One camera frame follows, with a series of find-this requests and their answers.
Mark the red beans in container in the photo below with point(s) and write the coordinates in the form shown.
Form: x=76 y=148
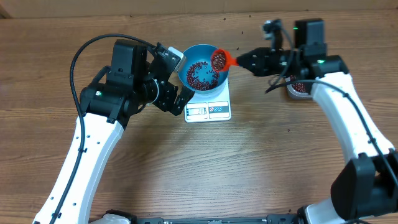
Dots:
x=298 y=87

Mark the red beans in bowl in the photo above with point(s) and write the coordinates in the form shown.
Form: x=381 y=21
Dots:
x=201 y=76

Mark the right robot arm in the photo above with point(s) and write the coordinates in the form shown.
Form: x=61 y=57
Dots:
x=367 y=185

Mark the white digital kitchen scale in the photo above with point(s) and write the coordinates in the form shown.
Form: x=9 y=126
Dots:
x=209 y=106

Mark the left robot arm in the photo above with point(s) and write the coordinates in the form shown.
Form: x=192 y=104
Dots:
x=137 y=76

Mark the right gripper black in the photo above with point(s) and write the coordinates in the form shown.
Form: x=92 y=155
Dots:
x=266 y=62

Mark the clear plastic container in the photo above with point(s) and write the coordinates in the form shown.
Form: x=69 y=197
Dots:
x=296 y=95

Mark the red measuring scoop blue handle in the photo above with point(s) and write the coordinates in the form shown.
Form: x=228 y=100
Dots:
x=221 y=60

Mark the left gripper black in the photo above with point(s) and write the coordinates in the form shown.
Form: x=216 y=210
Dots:
x=170 y=91

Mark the blue plastic bowl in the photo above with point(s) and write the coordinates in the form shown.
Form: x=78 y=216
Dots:
x=199 y=53

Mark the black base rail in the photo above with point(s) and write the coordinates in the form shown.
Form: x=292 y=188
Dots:
x=116 y=216

